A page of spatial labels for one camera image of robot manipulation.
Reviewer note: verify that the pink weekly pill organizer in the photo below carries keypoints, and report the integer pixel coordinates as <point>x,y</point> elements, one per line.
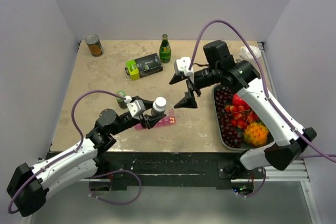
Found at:
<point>166,120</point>

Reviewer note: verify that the grey fruit tray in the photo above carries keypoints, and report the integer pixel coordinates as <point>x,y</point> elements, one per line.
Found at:
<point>244,145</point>

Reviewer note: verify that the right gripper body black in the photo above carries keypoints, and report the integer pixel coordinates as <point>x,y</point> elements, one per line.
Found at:
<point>206,77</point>

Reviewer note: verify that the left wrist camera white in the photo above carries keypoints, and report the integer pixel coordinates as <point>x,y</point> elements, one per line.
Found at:
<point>135,106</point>

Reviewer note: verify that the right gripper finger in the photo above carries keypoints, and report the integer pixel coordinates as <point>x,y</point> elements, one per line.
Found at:
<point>187,102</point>
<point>176,78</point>

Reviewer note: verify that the aluminium frame rail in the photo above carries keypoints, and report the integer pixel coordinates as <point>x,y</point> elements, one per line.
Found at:
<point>296,172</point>

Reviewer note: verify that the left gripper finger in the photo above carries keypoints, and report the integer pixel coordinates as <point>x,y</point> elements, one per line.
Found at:
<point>150,121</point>
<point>146,103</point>

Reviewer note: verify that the white paper bag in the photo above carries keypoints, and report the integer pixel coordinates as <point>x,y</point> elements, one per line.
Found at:
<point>245,54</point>

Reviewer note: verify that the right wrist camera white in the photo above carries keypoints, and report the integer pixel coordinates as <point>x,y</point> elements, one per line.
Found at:
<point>181,67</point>

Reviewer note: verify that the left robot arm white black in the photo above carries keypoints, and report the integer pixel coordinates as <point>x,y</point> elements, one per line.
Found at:
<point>30,186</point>

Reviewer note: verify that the red round fruit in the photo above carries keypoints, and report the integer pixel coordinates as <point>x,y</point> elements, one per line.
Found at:
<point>238,101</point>

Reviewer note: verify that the red apples cluster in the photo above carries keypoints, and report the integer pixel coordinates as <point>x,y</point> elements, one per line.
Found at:
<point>241,116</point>

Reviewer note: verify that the red grape bunch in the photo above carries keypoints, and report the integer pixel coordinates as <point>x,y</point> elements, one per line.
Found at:
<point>230,136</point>

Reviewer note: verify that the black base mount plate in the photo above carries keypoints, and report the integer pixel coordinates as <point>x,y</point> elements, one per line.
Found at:
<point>162,169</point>

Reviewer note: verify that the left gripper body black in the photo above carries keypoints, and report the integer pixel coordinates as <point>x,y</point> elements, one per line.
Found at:
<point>132,121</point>

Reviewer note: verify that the green black product box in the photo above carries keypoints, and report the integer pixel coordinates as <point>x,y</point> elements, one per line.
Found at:
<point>144,66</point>

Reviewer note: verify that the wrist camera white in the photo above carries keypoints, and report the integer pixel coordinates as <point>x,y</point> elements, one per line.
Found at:
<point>181,67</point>
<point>135,106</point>

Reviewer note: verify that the green glass bottle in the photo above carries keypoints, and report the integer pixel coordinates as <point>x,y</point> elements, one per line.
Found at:
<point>165,50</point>

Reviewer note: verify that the yellow orange dragon fruit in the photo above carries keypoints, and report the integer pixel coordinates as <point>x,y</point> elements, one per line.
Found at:
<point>256,134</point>

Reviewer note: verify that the grey pill bottle white cap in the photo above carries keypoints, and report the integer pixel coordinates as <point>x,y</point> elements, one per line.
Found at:
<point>158,106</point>

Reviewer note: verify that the tin can fruit label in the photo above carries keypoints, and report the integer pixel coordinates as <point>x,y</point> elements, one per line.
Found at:
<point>94,45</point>

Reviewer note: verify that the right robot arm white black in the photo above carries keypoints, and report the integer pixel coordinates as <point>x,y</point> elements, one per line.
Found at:
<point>290,137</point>

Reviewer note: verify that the green lid small jar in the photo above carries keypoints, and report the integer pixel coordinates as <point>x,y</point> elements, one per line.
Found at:
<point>120,101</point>

